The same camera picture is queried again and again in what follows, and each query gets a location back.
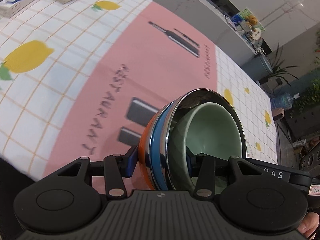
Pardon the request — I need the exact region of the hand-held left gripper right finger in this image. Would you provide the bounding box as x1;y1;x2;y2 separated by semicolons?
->
186;152;263;197

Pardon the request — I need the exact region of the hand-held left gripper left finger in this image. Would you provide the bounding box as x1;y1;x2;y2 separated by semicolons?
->
53;146;139;197

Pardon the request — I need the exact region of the orange steel bowl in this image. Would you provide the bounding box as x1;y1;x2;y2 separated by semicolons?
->
139;127;161;191

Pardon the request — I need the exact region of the blue steel bowl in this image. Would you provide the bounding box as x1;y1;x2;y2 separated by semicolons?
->
149;89;248;196

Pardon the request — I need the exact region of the green ceramic bowl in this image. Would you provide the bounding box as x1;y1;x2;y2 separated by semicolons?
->
172;102;244;196

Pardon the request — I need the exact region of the person's right hand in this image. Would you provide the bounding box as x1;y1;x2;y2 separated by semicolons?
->
298;212;320;238

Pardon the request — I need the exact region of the pink appliance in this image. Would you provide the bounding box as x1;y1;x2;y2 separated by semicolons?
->
272;107;286;122

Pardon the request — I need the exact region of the blue water bottle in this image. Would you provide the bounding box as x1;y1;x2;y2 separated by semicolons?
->
271;92;294;110

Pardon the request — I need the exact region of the leafy green plant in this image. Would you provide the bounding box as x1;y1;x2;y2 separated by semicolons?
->
292;75;320;120

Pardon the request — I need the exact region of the pink bottle print placemat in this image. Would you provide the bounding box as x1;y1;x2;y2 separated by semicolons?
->
42;1;218;193

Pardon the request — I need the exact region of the potted long-leaf plant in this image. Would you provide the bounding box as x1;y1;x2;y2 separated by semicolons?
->
260;42;300;98

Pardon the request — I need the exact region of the grey trash can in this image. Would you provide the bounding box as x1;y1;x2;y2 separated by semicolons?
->
241;54;273;80

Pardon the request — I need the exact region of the blue carton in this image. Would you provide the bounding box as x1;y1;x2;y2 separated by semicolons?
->
230;14;242;27

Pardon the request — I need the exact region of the green picture card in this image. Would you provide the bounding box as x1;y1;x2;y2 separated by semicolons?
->
239;7;265;32

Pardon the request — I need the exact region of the marble television cabinet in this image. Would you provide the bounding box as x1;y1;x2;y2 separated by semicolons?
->
172;0;270;64

